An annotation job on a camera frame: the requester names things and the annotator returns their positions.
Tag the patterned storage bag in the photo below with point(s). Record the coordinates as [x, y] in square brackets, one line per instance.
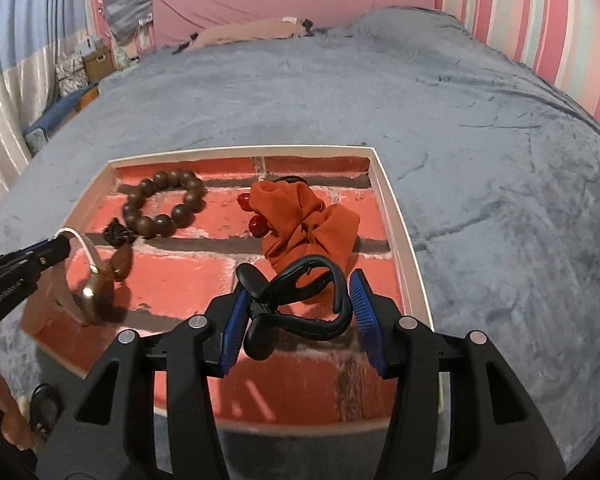
[71, 74]

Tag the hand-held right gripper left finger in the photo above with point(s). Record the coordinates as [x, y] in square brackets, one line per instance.
[230, 335]

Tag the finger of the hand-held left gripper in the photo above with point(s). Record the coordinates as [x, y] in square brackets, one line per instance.
[52, 251]

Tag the tan pillow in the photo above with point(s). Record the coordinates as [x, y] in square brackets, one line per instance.
[250, 31]

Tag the black hair claw clip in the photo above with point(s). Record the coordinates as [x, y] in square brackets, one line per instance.
[290, 322]

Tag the orange scrunchie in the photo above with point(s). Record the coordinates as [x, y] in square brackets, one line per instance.
[305, 230]

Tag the blue padded bench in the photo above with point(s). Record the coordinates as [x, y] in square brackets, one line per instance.
[55, 117]

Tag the person's left hand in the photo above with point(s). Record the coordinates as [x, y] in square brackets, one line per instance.
[5, 405]

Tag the small cardboard box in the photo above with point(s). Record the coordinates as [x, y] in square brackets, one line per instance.
[97, 65]

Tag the brick print cardboard tray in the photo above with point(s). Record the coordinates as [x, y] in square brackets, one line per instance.
[190, 255]

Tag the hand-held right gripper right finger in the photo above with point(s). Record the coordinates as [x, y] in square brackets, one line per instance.
[367, 320]

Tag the blue and white curtain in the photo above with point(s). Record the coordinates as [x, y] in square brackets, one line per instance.
[25, 60]

